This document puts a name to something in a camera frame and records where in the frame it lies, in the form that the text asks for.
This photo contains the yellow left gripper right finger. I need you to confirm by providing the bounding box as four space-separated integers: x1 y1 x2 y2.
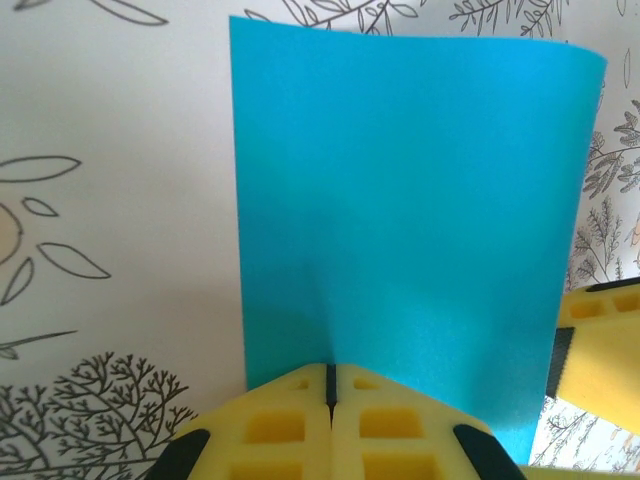
330 362 521 480

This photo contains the blue square paper sheet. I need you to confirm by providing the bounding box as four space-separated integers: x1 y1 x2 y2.
228 14 610 465

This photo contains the floral patterned table cover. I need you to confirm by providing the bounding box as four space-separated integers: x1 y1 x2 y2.
0 0 640 480

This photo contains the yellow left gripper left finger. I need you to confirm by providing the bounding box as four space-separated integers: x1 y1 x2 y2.
154 362 334 480

